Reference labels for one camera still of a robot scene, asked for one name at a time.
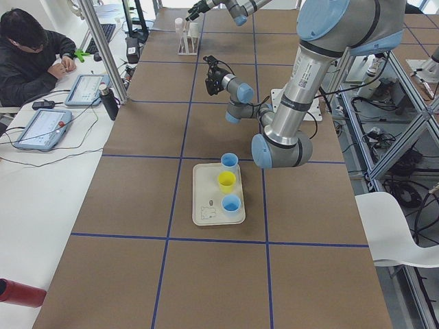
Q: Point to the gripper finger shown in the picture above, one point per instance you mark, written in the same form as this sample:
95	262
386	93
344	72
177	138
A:
192	16

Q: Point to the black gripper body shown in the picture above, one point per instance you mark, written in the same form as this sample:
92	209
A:
218	74
200	6

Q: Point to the light blue cup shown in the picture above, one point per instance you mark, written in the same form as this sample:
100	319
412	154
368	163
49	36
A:
231	205
230	162

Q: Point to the yellow cup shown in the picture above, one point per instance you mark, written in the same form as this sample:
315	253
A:
226	181

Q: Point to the pink cup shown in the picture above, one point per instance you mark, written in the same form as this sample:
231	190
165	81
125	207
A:
179	25

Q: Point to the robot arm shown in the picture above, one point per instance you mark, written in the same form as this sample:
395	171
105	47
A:
325	30
239	13

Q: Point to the black thermos bottle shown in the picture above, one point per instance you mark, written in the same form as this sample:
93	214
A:
108	99

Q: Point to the black computer mouse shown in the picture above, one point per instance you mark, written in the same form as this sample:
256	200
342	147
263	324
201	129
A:
97	57

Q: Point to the cream plastic tray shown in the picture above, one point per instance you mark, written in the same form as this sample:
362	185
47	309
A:
207	197

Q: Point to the green plastic clamp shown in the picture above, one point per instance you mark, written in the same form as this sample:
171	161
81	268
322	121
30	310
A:
80	55

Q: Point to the blue teach pendant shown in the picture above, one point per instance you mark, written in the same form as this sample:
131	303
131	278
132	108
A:
45	130
85	90

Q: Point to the person in dark jacket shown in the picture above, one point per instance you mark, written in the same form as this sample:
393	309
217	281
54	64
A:
33	59

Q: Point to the black power adapter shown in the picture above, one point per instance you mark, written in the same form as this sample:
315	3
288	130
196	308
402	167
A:
43	105

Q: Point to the white plastic chair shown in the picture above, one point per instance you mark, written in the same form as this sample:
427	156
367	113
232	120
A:
388	235

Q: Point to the red bottle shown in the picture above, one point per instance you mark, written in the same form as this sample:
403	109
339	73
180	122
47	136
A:
21	294

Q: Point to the white wire cup rack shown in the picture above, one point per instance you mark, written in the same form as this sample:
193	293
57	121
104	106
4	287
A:
187	46

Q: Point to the aluminium frame post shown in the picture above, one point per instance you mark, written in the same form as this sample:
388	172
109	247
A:
94	26

